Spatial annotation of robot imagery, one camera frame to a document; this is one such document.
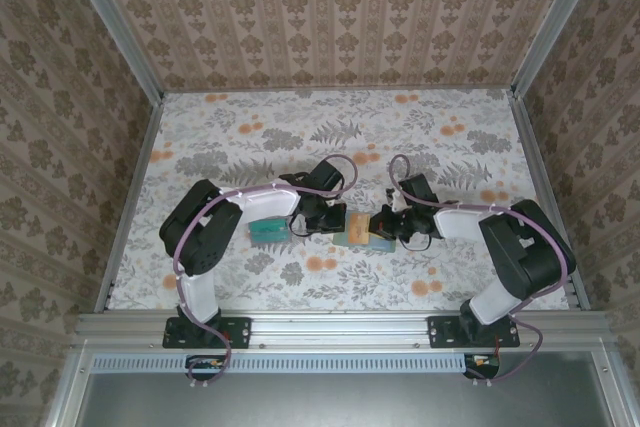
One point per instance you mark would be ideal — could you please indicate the mint green card holder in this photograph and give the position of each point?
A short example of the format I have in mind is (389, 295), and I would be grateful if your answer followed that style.
(382, 245)

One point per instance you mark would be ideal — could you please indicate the orange credit card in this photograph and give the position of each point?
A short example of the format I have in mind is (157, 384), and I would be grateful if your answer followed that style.
(358, 228)

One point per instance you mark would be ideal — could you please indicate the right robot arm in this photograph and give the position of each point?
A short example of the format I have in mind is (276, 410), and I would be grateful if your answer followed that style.
(527, 254)

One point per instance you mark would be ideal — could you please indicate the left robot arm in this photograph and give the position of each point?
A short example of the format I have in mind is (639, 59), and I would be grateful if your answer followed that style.
(200, 239)

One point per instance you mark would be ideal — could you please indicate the green circuit board piece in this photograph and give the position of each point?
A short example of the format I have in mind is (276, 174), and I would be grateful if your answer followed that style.
(252, 244)

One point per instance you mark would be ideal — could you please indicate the grey metal panel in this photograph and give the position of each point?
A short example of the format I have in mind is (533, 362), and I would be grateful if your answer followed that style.
(340, 402)

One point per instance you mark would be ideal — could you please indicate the aluminium front frame rail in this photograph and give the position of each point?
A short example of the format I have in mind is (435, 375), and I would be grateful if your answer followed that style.
(340, 329)

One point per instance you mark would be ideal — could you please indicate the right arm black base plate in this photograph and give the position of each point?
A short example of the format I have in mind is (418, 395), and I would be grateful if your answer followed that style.
(440, 332)

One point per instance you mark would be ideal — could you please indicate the right aluminium side rail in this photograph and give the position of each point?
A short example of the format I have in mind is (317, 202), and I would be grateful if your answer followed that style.
(537, 167)

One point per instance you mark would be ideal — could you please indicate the aluminium side rail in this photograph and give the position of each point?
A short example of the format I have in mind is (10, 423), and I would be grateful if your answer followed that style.
(131, 202)
(537, 167)

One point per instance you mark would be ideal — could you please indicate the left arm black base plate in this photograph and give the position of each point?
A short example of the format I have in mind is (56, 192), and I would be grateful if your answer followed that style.
(240, 332)

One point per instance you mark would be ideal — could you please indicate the left aluminium side rail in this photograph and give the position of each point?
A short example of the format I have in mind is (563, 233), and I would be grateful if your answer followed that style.
(131, 202)

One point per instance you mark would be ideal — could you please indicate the right aluminium frame post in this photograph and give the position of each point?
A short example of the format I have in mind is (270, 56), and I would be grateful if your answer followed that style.
(557, 22)

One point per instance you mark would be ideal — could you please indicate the aluminium frame post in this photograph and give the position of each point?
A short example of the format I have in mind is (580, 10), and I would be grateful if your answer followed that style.
(557, 22)
(115, 27)

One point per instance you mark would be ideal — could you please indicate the left aluminium frame post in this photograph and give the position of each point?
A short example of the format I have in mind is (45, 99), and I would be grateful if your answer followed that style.
(115, 27)

